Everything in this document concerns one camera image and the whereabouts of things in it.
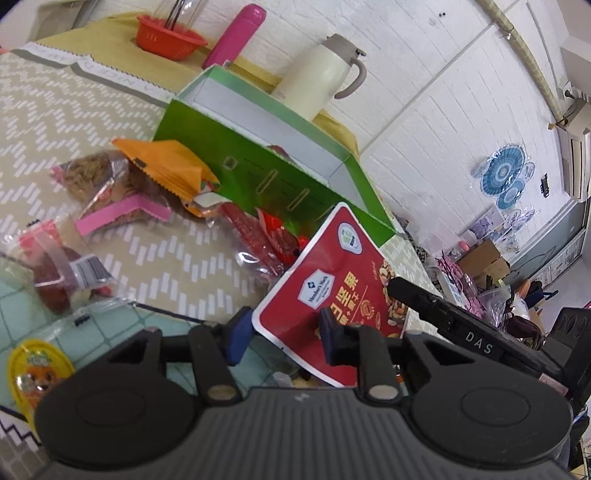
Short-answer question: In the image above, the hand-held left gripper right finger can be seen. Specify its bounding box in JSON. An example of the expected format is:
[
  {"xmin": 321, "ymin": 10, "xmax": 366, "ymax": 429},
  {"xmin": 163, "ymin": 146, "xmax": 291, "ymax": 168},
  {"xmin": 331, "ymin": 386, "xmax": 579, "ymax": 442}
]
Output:
[{"xmin": 320, "ymin": 308, "xmax": 467, "ymax": 402}]

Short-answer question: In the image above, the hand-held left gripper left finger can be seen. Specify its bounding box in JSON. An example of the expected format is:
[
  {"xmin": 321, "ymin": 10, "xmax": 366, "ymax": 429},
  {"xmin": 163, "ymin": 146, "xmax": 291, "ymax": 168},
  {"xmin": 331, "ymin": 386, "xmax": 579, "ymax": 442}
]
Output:
[{"xmin": 106, "ymin": 307, "xmax": 254, "ymax": 407}]

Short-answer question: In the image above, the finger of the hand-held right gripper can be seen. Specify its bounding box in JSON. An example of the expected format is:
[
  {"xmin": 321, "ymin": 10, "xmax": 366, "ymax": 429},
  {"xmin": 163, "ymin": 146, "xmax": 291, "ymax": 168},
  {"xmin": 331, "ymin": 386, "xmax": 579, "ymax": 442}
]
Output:
[{"xmin": 387, "ymin": 276, "xmax": 506, "ymax": 365}]

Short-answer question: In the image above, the red nut snack packet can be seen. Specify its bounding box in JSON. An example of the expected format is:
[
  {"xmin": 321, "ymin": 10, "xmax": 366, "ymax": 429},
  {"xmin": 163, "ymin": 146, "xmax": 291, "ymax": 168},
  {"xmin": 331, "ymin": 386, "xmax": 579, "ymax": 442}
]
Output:
[{"xmin": 253, "ymin": 202, "xmax": 413, "ymax": 388}]

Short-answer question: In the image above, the green cardboard box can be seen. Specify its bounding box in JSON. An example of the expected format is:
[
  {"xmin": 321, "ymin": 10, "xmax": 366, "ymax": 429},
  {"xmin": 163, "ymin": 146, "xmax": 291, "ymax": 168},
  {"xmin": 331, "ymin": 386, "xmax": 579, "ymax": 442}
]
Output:
[{"xmin": 152, "ymin": 65, "xmax": 398, "ymax": 250}]

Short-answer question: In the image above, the clear packet with barcode label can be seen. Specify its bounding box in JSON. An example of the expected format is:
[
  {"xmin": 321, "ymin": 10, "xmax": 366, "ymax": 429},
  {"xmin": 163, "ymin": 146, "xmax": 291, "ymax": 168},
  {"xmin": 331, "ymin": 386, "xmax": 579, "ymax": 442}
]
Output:
[{"xmin": 0, "ymin": 218, "xmax": 116, "ymax": 317}]

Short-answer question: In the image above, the brown cardboard box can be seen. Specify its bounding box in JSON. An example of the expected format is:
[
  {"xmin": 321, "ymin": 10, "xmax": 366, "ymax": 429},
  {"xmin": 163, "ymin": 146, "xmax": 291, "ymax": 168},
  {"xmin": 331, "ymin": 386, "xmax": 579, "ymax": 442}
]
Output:
[{"xmin": 456, "ymin": 240, "xmax": 511, "ymax": 280}]

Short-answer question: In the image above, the red sausage packet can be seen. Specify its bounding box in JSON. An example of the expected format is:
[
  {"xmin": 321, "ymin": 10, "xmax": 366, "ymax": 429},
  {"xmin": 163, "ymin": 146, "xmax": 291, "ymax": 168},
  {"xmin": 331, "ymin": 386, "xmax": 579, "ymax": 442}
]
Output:
[{"xmin": 217, "ymin": 203, "xmax": 289, "ymax": 280}]

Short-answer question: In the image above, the red foil candy packet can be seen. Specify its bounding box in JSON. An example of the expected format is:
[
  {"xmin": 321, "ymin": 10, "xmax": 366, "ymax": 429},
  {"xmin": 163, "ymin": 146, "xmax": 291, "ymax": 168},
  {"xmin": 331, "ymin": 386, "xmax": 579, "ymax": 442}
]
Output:
[{"xmin": 256, "ymin": 208, "xmax": 311, "ymax": 266}]

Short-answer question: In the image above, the beige chevron tablecloth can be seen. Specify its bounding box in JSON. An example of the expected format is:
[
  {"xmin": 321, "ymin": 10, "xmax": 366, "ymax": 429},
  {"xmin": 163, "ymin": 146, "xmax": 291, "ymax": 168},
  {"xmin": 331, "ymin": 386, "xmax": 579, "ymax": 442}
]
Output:
[{"xmin": 0, "ymin": 41, "xmax": 444, "ymax": 324}]

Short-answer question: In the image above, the orange snack packet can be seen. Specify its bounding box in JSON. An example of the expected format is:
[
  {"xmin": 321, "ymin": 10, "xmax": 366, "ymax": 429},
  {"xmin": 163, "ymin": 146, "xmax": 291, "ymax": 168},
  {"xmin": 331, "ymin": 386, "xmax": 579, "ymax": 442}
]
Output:
[{"xmin": 112, "ymin": 137, "xmax": 222, "ymax": 219}]

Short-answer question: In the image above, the white air conditioner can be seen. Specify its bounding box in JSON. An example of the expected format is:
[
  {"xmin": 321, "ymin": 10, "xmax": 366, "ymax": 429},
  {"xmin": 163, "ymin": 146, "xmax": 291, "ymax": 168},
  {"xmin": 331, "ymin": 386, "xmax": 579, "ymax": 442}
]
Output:
[{"xmin": 555, "ymin": 124, "xmax": 591, "ymax": 200}]

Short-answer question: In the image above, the yellow orange jelly cup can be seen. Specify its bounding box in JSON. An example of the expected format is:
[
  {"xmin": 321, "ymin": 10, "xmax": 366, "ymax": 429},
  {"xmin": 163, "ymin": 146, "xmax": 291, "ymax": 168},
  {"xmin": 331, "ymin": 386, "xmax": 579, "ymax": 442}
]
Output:
[{"xmin": 7, "ymin": 339, "xmax": 77, "ymax": 428}]

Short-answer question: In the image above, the clear packet with pink label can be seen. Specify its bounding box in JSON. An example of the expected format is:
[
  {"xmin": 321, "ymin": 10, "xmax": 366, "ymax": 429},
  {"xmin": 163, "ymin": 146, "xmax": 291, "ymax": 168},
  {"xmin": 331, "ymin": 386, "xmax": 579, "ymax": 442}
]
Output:
[{"xmin": 50, "ymin": 150, "xmax": 172, "ymax": 237}]

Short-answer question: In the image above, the cream thermos jug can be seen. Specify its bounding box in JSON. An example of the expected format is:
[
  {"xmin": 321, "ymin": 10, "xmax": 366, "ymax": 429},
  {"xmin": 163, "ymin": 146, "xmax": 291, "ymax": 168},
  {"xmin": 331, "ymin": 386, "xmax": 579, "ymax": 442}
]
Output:
[{"xmin": 271, "ymin": 34, "xmax": 368, "ymax": 124}]

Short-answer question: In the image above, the pink thermos bottle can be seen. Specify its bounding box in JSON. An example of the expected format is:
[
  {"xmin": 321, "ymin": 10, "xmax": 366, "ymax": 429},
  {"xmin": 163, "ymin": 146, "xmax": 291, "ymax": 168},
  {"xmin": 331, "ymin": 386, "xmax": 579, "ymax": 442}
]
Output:
[{"xmin": 201, "ymin": 4, "xmax": 267, "ymax": 70}]

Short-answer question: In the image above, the orange plastic basket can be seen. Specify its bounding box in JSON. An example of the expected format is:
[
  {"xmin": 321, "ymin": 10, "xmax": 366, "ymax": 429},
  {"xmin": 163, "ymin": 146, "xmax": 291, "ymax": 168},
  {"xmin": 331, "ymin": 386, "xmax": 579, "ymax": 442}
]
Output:
[{"xmin": 135, "ymin": 14, "xmax": 209, "ymax": 62}]

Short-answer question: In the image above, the yellow cloth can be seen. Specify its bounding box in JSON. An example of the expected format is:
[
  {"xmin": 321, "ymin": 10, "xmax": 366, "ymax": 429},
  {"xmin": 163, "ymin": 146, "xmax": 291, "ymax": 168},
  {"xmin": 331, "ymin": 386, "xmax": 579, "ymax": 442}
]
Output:
[{"xmin": 37, "ymin": 11, "xmax": 361, "ymax": 158}]

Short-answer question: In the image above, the glass jar with straws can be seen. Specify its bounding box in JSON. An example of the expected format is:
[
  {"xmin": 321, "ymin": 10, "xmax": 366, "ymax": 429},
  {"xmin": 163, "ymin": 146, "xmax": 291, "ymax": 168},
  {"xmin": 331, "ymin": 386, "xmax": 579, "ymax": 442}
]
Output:
[{"xmin": 154, "ymin": 0, "xmax": 206, "ymax": 29}]

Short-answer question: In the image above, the blue fan wall decoration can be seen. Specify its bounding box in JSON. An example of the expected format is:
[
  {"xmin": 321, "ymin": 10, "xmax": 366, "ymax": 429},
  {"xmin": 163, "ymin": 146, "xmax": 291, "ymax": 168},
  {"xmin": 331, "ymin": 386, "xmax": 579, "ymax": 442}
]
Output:
[{"xmin": 472, "ymin": 144, "xmax": 536, "ymax": 209}]

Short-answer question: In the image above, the pale wall pipe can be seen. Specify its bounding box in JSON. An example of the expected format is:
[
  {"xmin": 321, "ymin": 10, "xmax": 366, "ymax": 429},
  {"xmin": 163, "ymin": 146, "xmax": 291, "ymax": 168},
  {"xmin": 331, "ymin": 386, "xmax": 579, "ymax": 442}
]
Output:
[{"xmin": 475, "ymin": 0, "xmax": 571, "ymax": 125}]

